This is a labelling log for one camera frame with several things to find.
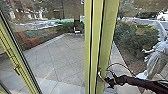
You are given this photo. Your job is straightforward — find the green garden shrub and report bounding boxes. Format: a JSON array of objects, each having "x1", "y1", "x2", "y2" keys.
[{"x1": 114, "y1": 20, "x2": 160, "y2": 60}]

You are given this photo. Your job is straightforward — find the small metal window handle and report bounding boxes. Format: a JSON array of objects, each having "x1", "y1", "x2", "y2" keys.
[{"x1": 13, "y1": 65, "x2": 22, "y2": 76}]

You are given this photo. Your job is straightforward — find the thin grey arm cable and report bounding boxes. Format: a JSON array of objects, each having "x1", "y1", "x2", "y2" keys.
[{"x1": 105, "y1": 62, "x2": 138, "y2": 80}]

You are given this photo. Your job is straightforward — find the metal door lever handle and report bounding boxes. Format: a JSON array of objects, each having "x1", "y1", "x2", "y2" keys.
[{"x1": 97, "y1": 67, "x2": 113, "y2": 87}]

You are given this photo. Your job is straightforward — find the green framed glass door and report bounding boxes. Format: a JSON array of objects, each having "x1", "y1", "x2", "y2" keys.
[{"x1": 91, "y1": 0, "x2": 168, "y2": 94}]

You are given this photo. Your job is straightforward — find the white garden chair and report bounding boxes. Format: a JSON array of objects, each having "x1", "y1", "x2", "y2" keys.
[{"x1": 73, "y1": 26, "x2": 83, "y2": 35}]

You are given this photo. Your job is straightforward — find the dark tree trunk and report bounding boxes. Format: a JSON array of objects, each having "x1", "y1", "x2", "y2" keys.
[{"x1": 73, "y1": 0, "x2": 84, "y2": 34}]

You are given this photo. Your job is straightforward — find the white garden statue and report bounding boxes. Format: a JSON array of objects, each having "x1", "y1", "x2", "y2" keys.
[{"x1": 135, "y1": 22, "x2": 168, "y2": 81}]

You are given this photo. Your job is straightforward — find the green framed glass window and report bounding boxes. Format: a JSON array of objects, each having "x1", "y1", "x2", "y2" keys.
[{"x1": 0, "y1": 0, "x2": 96, "y2": 94}]

